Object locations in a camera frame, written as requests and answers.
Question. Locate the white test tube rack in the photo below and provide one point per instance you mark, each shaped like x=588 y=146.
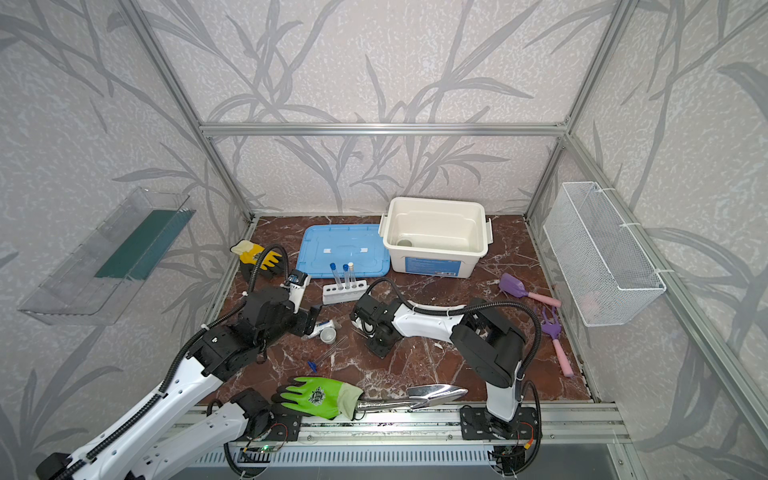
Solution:
x=333 y=294

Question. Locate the yellow black work glove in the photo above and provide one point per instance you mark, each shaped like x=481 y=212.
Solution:
x=248 y=254

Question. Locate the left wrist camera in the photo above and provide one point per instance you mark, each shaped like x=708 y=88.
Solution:
x=296 y=284

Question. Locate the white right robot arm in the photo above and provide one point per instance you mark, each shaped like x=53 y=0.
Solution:
x=498 y=340

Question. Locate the silver metal trowel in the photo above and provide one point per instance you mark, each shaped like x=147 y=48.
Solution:
x=417 y=397

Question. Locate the green work glove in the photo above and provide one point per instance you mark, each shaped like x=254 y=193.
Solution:
x=320 y=397

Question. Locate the purple pink plastic scoop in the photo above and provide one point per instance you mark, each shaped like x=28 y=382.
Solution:
x=515 y=287

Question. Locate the white plastic storage bin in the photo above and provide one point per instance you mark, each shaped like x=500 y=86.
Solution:
x=449 y=236

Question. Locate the blue capped test tube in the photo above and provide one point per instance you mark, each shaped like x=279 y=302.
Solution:
x=347 y=277
x=336 y=276

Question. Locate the white wire mesh basket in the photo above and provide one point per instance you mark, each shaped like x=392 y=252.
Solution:
x=609 y=275

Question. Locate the clear plastic wall shelf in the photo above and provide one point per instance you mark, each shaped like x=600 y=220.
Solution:
x=100 y=278

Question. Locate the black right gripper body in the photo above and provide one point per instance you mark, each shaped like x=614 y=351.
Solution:
x=365 y=324

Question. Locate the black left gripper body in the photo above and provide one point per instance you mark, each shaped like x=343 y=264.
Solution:
x=305 y=321

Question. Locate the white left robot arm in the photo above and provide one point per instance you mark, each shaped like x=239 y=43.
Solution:
x=134 y=447

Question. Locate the blue plastic bin lid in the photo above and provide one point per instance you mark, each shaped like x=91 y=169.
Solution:
x=341 y=244

